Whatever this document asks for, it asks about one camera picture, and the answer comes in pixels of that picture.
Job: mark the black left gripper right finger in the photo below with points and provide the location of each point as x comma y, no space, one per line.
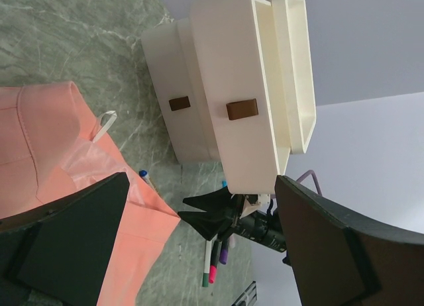
341,257

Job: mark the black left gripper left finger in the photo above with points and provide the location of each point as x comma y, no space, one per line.
63,248

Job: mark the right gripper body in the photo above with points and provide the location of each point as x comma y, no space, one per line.
263,228

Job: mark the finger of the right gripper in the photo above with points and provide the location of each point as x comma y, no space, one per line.
209,203
209,225

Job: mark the white green-tipped marker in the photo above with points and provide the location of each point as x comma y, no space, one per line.
207,260

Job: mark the purple black highlighter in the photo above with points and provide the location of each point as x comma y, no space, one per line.
223,256

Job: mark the blue long nib marker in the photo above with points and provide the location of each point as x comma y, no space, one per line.
146,178

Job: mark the white drawer organizer box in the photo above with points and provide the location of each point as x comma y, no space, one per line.
173,66

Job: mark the white drawer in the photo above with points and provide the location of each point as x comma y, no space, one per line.
228,48

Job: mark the pink black highlighter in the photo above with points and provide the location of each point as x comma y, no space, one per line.
215,255

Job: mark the pink fabric garment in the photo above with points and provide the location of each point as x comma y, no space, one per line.
52,145

